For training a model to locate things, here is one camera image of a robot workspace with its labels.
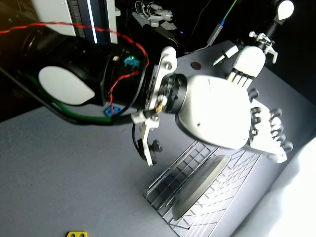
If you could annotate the white plate with dark rim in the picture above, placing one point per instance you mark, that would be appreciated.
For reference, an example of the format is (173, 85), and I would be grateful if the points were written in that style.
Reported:
(200, 187)

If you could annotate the white column with blue strip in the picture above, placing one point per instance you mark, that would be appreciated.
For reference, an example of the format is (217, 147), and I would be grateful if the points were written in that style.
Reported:
(56, 14)

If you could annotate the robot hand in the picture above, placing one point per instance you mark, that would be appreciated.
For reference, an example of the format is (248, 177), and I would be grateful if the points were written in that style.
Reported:
(251, 61)
(214, 111)

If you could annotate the yellow block with holes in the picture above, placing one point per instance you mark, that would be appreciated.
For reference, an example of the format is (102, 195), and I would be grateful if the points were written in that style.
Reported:
(74, 234)

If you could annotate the grey table cloth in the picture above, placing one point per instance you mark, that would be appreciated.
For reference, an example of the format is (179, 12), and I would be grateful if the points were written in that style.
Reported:
(61, 172)

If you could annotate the black power brick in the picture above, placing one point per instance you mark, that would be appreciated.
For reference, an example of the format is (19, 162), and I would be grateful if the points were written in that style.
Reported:
(168, 34)

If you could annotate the small brown round disc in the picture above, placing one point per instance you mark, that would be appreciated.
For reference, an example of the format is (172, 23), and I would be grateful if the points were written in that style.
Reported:
(196, 65)

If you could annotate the white spare robot part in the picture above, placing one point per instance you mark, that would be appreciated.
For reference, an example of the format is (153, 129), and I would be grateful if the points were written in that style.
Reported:
(158, 14)

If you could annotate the grey adapter with blue plug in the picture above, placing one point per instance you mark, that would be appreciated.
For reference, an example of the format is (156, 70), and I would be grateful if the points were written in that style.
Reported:
(214, 30)

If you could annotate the blue pentagon block with holes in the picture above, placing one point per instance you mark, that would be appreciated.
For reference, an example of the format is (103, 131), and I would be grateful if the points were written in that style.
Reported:
(107, 112)

